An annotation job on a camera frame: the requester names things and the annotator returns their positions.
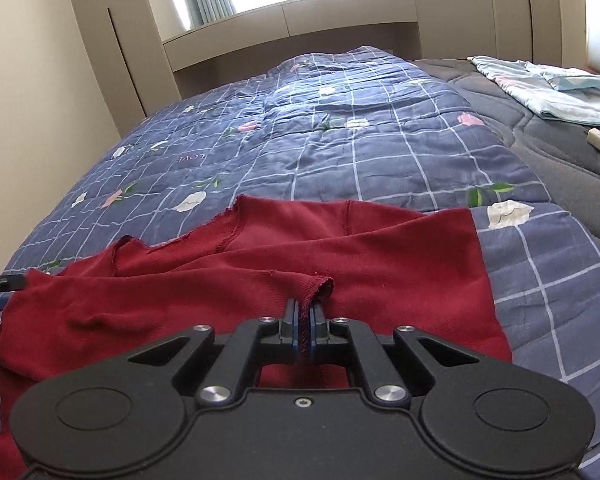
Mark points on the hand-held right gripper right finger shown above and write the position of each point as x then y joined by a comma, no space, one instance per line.
316,331

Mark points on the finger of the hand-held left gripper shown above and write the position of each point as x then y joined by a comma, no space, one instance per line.
10,281

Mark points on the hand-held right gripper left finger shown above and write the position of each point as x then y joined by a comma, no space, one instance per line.
295,331

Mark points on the red garment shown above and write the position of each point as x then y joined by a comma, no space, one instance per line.
380,270

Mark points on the blue plaid floral quilt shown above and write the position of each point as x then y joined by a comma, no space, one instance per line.
355,160

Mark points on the beige built-in wardrobe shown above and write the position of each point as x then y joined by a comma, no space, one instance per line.
115,35

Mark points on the grey quilted mattress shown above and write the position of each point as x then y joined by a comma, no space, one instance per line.
555,160

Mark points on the beige window cabinet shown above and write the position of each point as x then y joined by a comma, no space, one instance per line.
330,20

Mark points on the large light blue folded cloth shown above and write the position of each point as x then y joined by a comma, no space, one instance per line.
530,92

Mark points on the small light blue folded cloth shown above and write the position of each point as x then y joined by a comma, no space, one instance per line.
575,80

